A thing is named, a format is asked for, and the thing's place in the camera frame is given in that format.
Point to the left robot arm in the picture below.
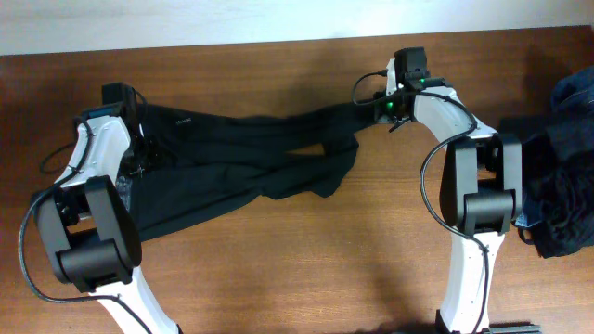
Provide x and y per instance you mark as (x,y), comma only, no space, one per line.
(84,219)

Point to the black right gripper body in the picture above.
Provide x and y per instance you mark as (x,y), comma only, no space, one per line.
(390,109)

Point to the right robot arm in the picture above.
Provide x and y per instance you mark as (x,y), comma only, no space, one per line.
(480,196)

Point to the black leggings red waistband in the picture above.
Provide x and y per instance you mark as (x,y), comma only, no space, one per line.
(201,166)

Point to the dark clothes pile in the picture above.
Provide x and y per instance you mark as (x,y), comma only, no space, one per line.
(557,153)

